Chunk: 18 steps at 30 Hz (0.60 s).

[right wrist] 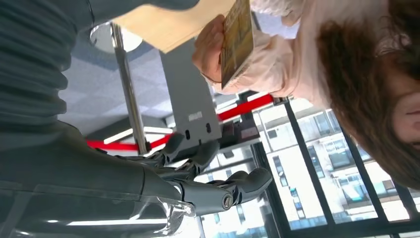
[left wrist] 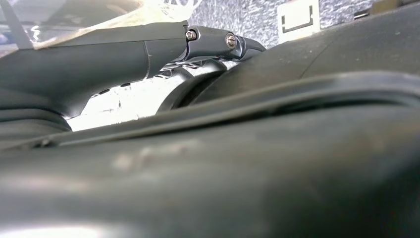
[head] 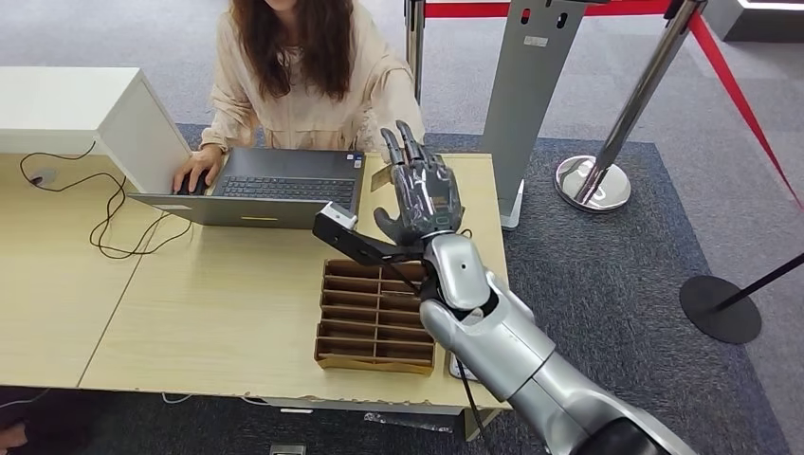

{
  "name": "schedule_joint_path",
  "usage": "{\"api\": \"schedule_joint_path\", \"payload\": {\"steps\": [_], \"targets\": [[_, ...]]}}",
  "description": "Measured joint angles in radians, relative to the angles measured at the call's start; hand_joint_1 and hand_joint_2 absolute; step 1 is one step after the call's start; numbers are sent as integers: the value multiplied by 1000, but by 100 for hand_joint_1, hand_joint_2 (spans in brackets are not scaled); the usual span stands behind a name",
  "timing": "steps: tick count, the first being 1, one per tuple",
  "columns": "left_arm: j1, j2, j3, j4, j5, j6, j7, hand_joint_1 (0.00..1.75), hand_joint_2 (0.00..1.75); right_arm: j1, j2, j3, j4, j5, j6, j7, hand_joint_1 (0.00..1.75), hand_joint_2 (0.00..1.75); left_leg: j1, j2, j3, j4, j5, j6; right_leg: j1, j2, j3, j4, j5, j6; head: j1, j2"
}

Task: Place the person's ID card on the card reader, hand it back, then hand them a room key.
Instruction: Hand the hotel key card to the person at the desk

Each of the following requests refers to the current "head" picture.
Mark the person's right hand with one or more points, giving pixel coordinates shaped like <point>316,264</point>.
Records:
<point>198,164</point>

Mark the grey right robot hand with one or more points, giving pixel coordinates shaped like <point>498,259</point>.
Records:
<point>427,194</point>

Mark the black computer mouse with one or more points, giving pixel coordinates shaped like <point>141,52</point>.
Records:
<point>200,185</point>

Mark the gold ID card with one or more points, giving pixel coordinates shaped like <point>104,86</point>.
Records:
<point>381,179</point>

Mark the person's right forearm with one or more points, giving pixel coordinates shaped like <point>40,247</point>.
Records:
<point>217,129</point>

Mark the person's left forearm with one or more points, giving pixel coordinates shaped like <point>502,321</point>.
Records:
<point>402,107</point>

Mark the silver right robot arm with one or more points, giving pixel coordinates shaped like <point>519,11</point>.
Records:
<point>502,351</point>

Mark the person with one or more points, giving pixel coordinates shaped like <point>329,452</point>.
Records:
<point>301,119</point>

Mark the pale dotted chair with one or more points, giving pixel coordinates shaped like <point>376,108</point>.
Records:
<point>367,135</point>

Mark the grey laptop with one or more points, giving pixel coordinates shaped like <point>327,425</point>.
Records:
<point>283,163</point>

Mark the brown wooden slotted organizer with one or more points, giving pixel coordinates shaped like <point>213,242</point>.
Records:
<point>352,314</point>

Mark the grey kiosk stand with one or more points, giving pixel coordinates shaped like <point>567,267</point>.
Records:
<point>527,94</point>

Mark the white cabinet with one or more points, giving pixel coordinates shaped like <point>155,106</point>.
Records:
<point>63,107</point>

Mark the small grey round device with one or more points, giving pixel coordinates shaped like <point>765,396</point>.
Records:
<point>44,177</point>

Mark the red stanchion belt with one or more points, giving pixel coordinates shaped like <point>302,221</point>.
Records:
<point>744,107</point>
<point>465,9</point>

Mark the clear plastic scrap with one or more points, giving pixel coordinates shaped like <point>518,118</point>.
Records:
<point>408,422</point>

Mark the black stanchion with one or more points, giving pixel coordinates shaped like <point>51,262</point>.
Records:
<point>719,311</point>

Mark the grey display plinth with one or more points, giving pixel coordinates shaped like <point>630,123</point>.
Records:
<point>766,25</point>

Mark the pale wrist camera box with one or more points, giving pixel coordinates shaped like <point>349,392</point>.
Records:
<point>341,215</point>

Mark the black camera bracket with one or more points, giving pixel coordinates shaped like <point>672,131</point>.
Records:
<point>352,242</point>

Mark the chrome stanchion post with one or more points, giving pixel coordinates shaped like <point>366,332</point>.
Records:
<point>414,50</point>
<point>593,182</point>

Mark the grey desk frame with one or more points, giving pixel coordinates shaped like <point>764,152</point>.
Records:
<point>377,405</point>

